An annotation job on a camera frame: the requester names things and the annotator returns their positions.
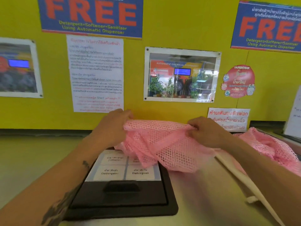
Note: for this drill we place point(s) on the person's left forearm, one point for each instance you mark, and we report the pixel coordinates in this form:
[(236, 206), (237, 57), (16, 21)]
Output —
[(44, 185)]

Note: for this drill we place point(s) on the blue red-lettered banner with border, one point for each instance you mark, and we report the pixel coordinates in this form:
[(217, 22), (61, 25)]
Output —
[(268, 25)]

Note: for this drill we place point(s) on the pink mesh laundry bag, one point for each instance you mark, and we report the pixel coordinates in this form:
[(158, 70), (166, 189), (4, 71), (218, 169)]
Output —
[(169, 145)]

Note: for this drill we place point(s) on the white printed instruction sheet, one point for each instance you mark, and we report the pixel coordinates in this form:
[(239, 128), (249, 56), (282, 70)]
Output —
[(96, 72)]

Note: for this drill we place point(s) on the round pink sticker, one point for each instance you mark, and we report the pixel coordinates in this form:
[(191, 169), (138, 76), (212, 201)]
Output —
[(238, 81)]

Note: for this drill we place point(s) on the person's right forearm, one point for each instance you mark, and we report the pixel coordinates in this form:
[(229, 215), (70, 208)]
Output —
[(265, 176)]

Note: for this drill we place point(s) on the person's right hand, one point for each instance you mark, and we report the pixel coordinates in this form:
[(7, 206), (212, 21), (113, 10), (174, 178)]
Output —
[(207, 131)]

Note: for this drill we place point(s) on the white paper notice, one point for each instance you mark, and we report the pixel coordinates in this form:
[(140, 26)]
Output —
[(294, 117)]

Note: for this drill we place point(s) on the person's left hand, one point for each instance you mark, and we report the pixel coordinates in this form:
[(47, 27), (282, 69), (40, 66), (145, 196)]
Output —
[(112, 129)]

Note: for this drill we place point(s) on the white sign with red text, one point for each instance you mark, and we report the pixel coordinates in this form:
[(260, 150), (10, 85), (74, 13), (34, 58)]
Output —
[(229, 116)]

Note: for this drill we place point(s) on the person's left fingers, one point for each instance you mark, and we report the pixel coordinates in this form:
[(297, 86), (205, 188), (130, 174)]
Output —
[(125, 115)]

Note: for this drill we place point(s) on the white compartment label sticker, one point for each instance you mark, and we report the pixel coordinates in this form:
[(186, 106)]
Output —
[(123, 168)]

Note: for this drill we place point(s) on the large blue red-lettered banner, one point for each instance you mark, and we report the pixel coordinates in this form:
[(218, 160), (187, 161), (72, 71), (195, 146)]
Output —
[(91, 15)]

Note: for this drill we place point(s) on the white-framed window panel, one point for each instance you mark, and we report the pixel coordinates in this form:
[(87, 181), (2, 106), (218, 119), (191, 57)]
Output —
[(182, 75)]

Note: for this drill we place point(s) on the black detergent compartment lid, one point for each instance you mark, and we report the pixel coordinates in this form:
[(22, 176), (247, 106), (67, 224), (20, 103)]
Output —
[(122, 188)]

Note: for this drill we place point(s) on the person's right fingers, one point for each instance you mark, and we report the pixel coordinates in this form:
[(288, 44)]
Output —
[(193, 129)]

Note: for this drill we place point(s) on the white-framed panel with blue screen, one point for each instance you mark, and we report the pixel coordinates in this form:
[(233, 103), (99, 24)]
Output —
[(18, 68)]

